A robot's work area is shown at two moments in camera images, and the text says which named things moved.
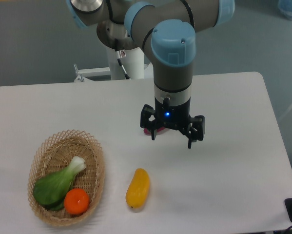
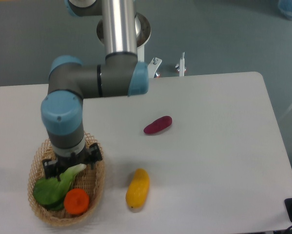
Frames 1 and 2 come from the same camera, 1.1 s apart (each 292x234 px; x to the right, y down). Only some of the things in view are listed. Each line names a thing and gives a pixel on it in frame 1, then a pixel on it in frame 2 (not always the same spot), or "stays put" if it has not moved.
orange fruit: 76,201 stays put
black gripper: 177,117 -> 91,155
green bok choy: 49,191 stays put
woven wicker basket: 55,154 stays put
